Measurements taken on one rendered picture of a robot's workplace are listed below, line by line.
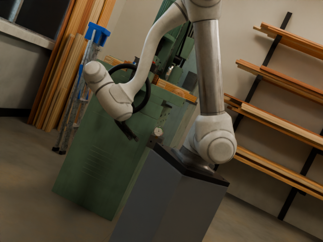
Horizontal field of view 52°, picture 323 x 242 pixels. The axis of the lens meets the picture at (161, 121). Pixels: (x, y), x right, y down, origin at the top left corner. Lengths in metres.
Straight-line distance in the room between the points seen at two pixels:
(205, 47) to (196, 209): 0.73
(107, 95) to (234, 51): 3.22
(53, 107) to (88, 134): 1.45
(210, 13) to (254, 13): 3.30
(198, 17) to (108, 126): 1.02
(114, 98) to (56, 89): 2.12
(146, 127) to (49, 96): 1.65
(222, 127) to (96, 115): 1.00
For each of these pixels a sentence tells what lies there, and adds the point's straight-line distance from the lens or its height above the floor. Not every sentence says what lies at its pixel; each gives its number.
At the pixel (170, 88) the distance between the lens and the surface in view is 2.17.
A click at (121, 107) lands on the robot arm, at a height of 0.76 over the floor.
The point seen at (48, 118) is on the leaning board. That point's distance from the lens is 3.54.
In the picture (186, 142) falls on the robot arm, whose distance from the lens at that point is 1.58.
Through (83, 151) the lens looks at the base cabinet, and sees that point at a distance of 2.15.
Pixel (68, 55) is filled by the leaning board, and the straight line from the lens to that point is 3.49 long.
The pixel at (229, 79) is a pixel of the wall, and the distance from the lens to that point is 4.44.
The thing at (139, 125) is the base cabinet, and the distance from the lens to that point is 2.04.
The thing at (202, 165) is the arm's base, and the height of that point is 0.65.
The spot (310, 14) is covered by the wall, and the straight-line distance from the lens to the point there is 4.69.
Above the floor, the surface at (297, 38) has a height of 2.01.
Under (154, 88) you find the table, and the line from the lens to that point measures 2.02.
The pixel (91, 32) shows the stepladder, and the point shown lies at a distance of 2.99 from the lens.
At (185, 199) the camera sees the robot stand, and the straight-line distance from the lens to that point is 1.51.
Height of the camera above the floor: 0.91
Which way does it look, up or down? 6 degrees down
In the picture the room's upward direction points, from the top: 25 degrees clockwise
